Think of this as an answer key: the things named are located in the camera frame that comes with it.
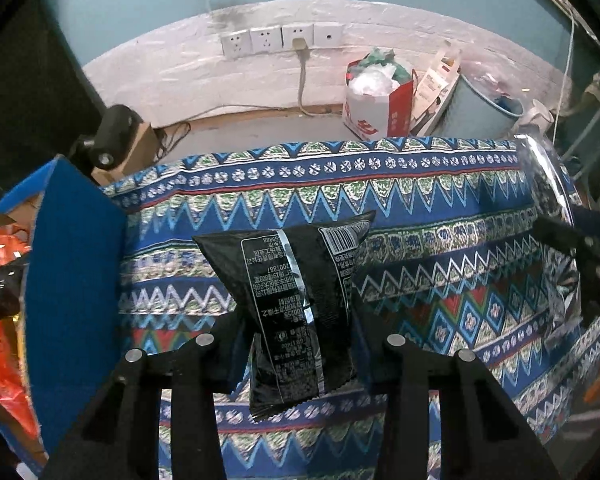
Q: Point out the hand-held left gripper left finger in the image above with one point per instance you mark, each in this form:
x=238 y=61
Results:
x=235 y=355

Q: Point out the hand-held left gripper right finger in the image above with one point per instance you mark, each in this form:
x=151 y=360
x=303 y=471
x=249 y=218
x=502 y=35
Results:
x=364 y=355

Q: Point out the large silver foil packet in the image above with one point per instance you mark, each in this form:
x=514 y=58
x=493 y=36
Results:
x=555 y=185

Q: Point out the black snack packet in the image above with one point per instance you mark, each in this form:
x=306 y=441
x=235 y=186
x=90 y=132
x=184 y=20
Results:
x=290 y=310

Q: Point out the blue cardboard box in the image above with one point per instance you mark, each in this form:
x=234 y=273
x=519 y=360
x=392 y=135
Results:
x=75 y=285

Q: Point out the patterned blue tablecloth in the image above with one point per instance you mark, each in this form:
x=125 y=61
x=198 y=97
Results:
x=430 y=260

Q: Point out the white plastic jug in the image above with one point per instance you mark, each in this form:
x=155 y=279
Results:
x=537 y=117

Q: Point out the grey-blue round bin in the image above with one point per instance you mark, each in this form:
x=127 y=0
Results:
x=480 y=110

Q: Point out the brown cardboard box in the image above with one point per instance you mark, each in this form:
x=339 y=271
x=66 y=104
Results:
x=136 y=152

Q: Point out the white and red paper bag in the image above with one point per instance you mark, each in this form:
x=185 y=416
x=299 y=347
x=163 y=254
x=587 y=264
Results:
x=375 y=105

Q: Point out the pile of orange packets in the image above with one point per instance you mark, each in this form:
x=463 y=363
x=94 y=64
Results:
x=0 y=360

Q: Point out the black cylindrical device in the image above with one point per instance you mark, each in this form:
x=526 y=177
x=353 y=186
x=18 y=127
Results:
x=112 y=132

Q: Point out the white wall socket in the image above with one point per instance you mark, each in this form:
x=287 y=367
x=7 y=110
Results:
x=295 y=32
x=265 y=40
x=328 y=34
x=235 y=43

